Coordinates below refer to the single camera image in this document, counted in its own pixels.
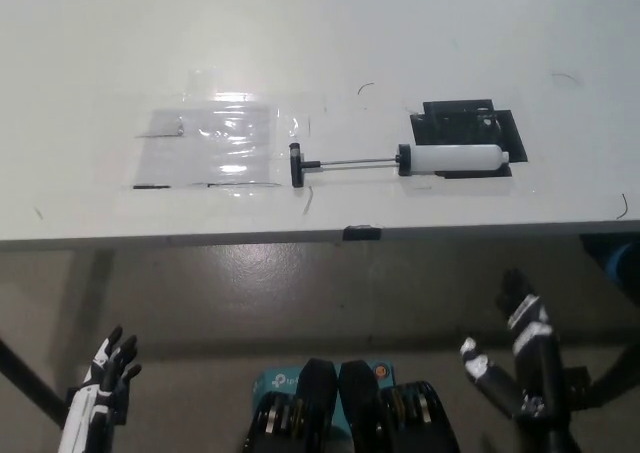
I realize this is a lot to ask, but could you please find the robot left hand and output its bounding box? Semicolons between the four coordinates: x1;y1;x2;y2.
56;325;144;453

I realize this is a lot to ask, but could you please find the teal tp-link box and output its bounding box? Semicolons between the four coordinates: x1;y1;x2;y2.
251;361;399;432

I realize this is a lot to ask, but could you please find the clear plastic film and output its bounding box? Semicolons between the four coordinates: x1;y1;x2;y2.
118;66;314;192

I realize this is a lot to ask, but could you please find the small black tape piece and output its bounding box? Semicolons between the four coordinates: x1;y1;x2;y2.
342;225;382;241

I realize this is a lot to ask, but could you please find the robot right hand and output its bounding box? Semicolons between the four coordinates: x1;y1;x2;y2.
459;267;574;420

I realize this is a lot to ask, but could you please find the small white air pump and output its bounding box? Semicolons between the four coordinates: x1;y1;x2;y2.
288;142;511;189

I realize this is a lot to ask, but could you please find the blue object under table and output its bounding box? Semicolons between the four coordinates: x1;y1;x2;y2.
602;242;640;280

